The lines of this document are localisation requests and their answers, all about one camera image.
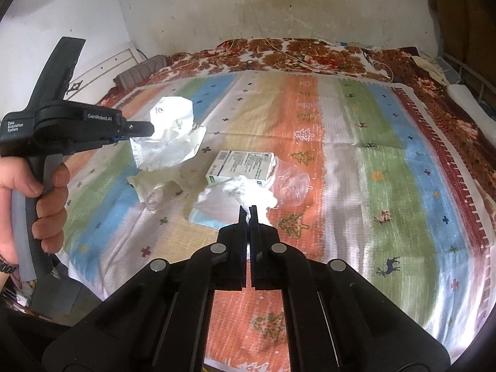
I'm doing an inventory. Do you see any white plastic bag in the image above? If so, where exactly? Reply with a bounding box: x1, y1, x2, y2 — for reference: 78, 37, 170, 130
193, 175, 277, 226

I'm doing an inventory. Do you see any white printed wrapper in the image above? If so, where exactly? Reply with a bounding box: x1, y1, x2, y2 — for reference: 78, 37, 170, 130
130, 97, 207, 171

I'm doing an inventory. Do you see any small clear plastic bag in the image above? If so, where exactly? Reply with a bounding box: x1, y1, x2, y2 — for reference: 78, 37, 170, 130
271, 157, 310, 208

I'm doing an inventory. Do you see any white green medicine box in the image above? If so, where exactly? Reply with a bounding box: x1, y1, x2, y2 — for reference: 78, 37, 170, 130
206, 150, 277, 188

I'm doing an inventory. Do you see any pale yellow wrapper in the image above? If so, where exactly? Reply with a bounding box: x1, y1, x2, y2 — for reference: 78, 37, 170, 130
127, 168, 190, 213

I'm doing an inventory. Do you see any blue white mask packet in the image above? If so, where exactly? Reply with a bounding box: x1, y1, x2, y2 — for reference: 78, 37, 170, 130
188, 208, 226, 230

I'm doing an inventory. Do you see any person's left hand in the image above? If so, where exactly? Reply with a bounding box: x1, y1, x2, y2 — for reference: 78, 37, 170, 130
0, 155, 71, 266

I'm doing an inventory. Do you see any white headboard panel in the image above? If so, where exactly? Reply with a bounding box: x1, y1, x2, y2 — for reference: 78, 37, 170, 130
65, 42, 144, 104

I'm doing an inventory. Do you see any grey folded cloth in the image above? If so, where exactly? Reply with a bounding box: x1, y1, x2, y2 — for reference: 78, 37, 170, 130
113, 55, 168, 91

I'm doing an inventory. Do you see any striped colourful bed mat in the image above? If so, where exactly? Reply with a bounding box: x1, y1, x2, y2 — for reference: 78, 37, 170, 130
60, 71, 495, 359

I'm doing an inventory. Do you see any black wrist watch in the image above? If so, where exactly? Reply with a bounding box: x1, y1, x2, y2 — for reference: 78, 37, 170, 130
0, 256, 19, 275

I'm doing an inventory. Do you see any red floral blanket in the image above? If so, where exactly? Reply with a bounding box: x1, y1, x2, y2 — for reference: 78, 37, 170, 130
96, 37, 496, 210

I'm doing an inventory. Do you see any white rolled towel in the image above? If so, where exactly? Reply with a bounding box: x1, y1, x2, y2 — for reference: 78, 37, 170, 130
447, 84, 495, 128

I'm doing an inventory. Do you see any metal bed frame rail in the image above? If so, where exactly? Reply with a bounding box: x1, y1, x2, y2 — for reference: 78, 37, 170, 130
441, 51, 496, 121

